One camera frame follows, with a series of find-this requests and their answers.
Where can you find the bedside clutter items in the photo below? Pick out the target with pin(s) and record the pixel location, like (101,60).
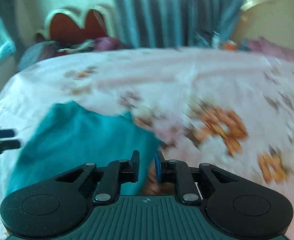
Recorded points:
(217,41)

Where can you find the pink floral bed sheet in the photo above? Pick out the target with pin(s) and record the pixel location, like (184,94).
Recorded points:
(233,110)

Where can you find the teal long sleeve sweatshirt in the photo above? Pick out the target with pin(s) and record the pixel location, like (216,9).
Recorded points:
(70,136)

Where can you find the red heart-shaped headboard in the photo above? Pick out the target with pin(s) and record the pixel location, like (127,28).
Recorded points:
(74,25)

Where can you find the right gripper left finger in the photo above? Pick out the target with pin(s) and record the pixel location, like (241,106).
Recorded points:
(111,178)

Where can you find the cream round headboard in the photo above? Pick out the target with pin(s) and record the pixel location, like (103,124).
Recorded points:
(270,19)

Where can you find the pink pillow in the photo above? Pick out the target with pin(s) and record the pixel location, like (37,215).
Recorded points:
(263,46)

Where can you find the blue grey curtain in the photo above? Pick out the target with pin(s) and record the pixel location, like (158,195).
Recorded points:
(175,23)

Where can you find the pile of clothes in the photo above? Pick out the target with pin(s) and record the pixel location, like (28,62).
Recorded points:
(48,49)

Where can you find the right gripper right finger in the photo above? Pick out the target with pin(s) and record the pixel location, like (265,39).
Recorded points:
(181,176)

